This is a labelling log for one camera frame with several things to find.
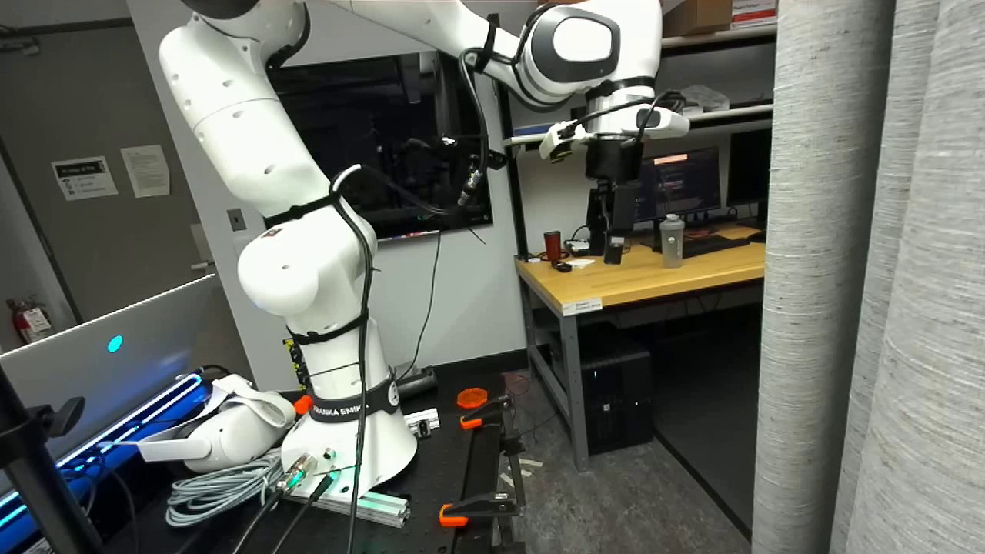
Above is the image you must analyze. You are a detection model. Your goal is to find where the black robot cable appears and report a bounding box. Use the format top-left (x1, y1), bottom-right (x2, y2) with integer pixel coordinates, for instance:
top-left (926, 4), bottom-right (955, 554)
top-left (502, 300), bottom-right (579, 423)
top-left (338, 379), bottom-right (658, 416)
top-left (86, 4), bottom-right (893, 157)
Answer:
top-left (327, 162), bottom-right (496, 554)

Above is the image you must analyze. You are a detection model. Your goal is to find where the orange clamp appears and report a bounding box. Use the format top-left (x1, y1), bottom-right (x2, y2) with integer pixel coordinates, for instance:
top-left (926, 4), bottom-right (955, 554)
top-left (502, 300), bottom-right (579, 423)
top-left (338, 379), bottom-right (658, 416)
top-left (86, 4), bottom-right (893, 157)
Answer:
top-left (457, 386), bottom-right (512, 432)
top-left (438, 492), bottom-right (518, 529)

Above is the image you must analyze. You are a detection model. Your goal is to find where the grey woven curtain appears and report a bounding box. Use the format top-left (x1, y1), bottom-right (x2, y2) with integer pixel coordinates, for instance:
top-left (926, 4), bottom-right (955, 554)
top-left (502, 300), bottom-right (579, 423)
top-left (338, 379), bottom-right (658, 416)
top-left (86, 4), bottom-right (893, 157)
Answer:
top-left (750, 0), bottom-right (985, 554)

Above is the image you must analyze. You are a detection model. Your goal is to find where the coiled grey cable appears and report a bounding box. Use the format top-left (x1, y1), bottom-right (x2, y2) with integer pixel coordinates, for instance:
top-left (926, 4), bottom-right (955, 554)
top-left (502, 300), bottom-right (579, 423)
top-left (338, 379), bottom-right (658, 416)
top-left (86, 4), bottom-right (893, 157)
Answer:
top-left (162, 449), bottom-right (289, 532)

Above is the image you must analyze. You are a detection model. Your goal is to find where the wooden top workbench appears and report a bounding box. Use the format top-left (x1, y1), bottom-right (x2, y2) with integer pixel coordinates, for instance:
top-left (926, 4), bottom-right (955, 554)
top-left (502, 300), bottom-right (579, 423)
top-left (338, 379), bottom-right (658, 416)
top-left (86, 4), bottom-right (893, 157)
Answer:
top-left (515, 242), bottom-right (768, 468)

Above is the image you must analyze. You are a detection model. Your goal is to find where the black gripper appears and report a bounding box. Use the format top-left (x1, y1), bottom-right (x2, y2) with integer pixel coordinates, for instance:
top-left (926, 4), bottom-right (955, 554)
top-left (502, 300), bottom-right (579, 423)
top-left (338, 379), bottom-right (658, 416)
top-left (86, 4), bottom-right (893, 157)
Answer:
top-left (585, 138), bottom-right (642, 265)

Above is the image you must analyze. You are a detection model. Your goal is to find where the metal shelf unit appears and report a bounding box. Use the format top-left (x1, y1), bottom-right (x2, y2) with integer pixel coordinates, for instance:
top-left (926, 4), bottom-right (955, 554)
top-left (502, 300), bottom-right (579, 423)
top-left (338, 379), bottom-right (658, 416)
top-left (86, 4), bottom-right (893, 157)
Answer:
top-left (491, 18), bottom-right (778, 258)

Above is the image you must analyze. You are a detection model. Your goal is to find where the black camera tripod stand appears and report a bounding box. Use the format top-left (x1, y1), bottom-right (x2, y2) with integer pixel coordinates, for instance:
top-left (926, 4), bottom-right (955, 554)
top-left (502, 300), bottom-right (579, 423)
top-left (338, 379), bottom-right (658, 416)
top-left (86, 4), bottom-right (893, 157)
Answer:
top-left (0, 371), bottom-right (103, 554)

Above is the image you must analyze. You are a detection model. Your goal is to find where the silver laptop lid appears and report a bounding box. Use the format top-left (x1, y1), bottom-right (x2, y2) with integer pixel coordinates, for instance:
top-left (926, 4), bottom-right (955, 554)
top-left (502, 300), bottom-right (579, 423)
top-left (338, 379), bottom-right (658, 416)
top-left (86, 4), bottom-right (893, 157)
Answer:
top-left (0, 273), bottom-right (222, 454)

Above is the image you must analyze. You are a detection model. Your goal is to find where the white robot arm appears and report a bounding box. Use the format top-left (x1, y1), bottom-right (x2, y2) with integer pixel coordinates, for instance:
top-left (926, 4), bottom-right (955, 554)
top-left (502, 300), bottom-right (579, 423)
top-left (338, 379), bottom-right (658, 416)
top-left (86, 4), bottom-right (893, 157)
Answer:
top-left (156, 0), bottom-right (665, 492)

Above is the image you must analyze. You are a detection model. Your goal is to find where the grey shaker bottle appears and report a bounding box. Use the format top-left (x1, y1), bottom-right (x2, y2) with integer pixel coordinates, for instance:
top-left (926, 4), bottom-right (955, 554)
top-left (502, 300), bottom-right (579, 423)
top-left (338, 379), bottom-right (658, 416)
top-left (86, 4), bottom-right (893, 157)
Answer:
top-left (658, 212), bottom-right (682, 266)

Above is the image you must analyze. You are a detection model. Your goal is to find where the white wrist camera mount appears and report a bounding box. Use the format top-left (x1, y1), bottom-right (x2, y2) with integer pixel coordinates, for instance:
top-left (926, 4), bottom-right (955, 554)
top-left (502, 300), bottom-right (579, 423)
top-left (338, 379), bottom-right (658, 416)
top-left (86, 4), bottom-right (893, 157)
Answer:
top-left (540, 103), bottom-right (690, 159)

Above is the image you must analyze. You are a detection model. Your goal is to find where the white paper wall notice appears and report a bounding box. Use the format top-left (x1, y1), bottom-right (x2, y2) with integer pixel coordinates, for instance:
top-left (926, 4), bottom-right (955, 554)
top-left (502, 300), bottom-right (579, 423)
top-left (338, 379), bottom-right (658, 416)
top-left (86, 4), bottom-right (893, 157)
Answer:
top-left (53, 157), bottom-right (116, 200)

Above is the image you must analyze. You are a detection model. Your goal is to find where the desk monitor with code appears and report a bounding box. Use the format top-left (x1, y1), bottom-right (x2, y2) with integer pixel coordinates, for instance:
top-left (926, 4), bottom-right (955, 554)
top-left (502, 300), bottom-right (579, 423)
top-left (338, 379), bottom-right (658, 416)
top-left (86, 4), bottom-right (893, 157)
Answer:
top-left (638, 146), bottom-right (721, 221)

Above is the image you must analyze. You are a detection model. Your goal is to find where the dark red can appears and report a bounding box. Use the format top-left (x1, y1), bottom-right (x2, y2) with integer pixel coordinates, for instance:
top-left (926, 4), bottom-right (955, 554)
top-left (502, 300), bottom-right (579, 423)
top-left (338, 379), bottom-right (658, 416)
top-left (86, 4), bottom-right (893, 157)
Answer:
top-left (546, 232), bottom-right (563, 270)

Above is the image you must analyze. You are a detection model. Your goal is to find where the grey door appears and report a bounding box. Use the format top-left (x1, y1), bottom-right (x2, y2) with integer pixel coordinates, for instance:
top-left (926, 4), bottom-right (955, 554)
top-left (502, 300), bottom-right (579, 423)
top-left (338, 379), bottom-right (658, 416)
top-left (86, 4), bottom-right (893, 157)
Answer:
top-left (0, 24), bottom-right (200, 321)

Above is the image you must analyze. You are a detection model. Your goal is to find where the orange clamp upper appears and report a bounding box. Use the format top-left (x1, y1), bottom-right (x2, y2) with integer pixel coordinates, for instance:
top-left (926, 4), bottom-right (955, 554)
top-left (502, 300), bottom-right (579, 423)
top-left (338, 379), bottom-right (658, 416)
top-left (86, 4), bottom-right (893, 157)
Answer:
top-left (457, 386), bottom-right (512, 432)

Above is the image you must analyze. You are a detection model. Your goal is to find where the black desktop computer tower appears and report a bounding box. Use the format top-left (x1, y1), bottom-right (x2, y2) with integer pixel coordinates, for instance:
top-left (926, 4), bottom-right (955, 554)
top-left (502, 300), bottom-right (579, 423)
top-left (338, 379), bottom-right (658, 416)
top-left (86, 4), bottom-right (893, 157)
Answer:
top-left (583, 351), bottom-right (652, 454)

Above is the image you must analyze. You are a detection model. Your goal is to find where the wall mounted black monitor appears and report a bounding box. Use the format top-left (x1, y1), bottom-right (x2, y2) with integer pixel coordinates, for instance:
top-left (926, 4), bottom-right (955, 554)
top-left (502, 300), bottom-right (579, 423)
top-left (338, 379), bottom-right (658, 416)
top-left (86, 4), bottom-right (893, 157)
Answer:
top-left (272, 52), bottom-right (493, 236)

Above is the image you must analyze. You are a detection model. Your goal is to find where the orange clamp lower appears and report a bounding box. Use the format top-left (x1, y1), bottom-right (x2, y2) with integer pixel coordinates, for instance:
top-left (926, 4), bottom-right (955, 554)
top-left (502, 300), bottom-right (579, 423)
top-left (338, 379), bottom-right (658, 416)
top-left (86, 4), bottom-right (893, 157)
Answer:
top-left (438, 492), bottom-right (518, 529)

